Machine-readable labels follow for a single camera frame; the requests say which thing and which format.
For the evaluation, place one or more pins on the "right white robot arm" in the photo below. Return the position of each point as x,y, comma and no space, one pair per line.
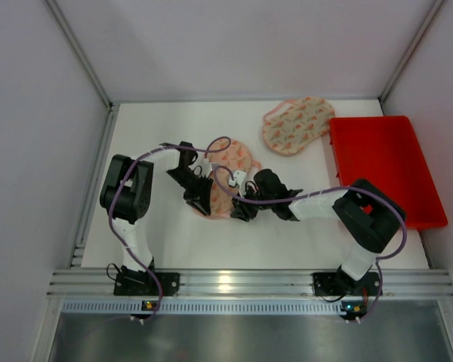
371,218

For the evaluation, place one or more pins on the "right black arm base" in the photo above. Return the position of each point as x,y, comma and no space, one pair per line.
339,283

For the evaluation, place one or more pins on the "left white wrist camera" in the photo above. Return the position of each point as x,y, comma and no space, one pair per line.
206,167

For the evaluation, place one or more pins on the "slotted grey cable duct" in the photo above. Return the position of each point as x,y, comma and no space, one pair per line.
211,307

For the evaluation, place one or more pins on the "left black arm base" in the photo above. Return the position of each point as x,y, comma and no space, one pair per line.
127,282

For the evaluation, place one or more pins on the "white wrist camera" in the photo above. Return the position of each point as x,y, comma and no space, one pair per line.
206,167
237,181

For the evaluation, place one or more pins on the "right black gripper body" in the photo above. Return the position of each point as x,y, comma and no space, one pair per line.
250,204

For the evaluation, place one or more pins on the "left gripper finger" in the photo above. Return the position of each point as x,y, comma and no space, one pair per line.
202,205
202,188

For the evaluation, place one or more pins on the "floral mesh laundry bag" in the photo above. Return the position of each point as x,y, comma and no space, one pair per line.
293,124

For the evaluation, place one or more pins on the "aluminium mounting rail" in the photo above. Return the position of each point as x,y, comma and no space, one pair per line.
399,284

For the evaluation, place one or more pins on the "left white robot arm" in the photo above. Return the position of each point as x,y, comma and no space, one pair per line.
127,189

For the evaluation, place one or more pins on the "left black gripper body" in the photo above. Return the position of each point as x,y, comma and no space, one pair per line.
196,194

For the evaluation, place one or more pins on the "red plastic tray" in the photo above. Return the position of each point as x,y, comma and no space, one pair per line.
385,151

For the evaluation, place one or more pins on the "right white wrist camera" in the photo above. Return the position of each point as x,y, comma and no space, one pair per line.
237,181

